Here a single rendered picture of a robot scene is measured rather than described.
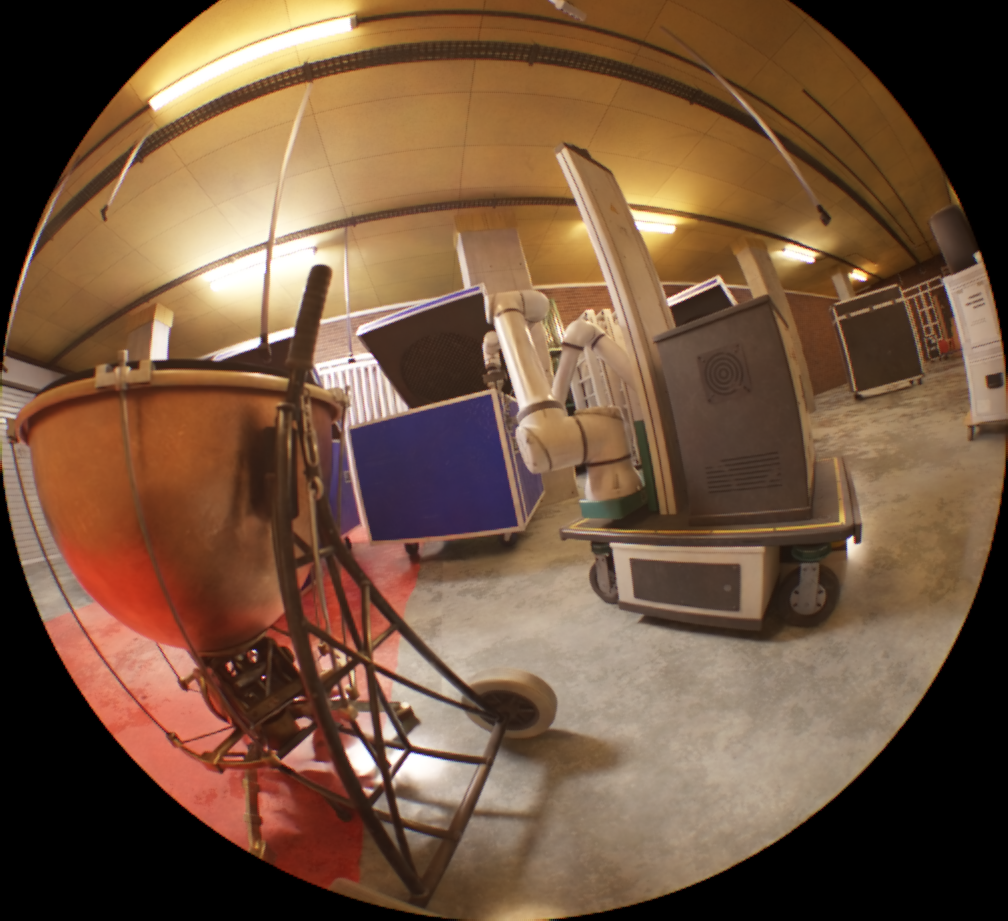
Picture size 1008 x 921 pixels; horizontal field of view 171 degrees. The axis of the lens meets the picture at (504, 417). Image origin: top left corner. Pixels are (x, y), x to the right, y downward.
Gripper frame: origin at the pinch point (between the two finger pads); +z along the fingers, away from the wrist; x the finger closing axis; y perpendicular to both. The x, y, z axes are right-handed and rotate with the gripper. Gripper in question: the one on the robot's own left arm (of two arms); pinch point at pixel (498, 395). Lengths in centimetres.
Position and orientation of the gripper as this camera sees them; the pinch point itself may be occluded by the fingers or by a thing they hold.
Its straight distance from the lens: 192.1
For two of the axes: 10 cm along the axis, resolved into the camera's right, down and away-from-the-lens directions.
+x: -9.6, 2.1, 2.0
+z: 1.6, 9.5, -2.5
